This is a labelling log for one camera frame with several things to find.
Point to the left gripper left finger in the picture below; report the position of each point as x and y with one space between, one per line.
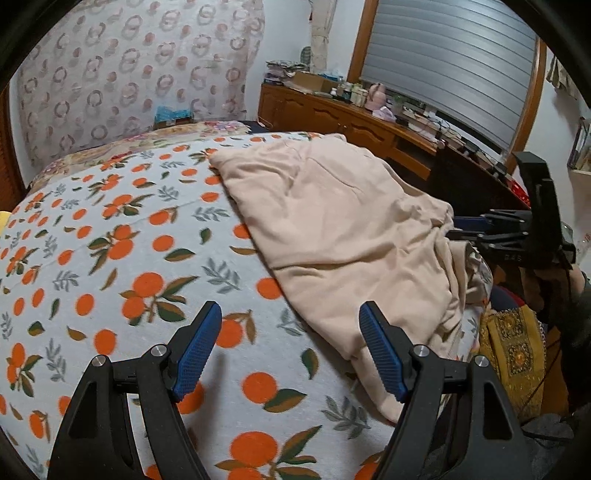
165 374

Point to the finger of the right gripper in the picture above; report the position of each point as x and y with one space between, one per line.
469 223
461 235

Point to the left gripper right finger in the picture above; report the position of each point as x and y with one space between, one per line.
415 376

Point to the peach t-shirt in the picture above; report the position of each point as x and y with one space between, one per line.
338 227

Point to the yellow patterned cloth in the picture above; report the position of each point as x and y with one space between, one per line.
514 343

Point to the orange fruit print blanket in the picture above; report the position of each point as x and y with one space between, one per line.
114 260

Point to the pink figurine on cabinet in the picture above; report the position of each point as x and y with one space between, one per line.
376 97

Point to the grey window blind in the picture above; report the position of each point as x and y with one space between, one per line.
471 60

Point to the cardboard box on cabinet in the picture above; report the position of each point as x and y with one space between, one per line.
309 83

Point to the wooden sideboard cabinet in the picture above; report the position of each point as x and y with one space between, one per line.
283 109

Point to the yellow Pikachu plush toy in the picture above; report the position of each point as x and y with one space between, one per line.
4 217

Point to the floral quilt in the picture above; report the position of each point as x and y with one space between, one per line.
179 134

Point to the cream window curtain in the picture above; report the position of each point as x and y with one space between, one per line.
322 17

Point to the blue item at bedhead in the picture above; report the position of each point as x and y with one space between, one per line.
168 117

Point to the patterned lace wall curtain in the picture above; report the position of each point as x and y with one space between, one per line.
104 69

